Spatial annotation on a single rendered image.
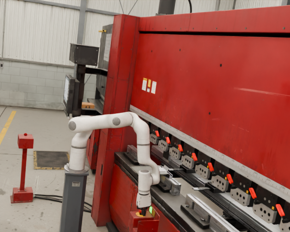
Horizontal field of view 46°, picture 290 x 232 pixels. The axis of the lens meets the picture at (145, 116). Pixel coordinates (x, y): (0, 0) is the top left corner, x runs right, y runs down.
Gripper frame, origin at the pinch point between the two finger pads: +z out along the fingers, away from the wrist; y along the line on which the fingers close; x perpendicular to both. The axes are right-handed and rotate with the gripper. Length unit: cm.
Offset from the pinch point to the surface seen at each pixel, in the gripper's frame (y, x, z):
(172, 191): -33.7, -19.9, -2.8
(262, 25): -47, 52, -130
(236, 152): -40, 47, -55
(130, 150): -33, -114, -9
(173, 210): -21.9, 4.5, -0.2
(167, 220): -20.4, -1.6, 11.0
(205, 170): -37, 20, -35
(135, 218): 4.5, -5.1, 6.1
